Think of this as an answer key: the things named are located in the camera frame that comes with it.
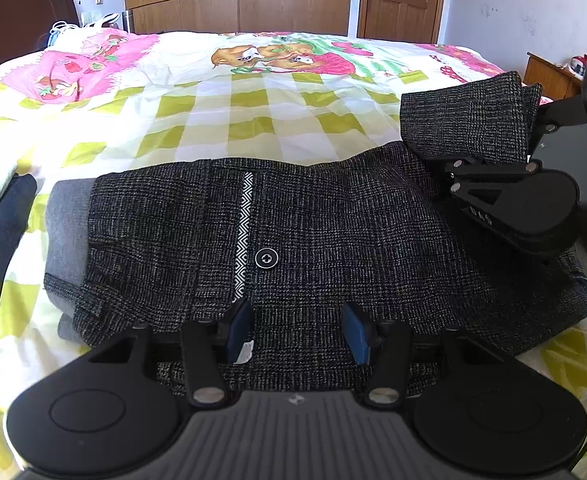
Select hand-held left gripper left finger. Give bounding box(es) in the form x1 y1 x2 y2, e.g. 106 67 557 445
90 299 254 407

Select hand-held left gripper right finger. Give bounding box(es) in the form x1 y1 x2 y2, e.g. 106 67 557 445
342 302 504 407

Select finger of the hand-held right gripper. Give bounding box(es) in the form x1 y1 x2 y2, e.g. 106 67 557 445
431 156 541 221
536 97 587 133

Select dark grey plaid pants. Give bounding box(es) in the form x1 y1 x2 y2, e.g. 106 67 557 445
43 71 587 396

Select wooden nightstand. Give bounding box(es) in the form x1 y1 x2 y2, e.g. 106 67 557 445
525 52 585 101

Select wooden door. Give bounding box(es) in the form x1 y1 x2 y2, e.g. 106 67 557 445
358 0 449 43

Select grey folded garment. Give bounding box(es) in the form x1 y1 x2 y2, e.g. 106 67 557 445
43 179 99 343

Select bed with cartoon duvet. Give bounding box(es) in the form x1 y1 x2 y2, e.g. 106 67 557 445
0 30 587 480

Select dark blue folded garment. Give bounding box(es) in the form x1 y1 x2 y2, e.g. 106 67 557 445
0 174 39 401

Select dark wooden headboard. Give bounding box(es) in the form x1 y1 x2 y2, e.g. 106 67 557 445
0 0 81 83

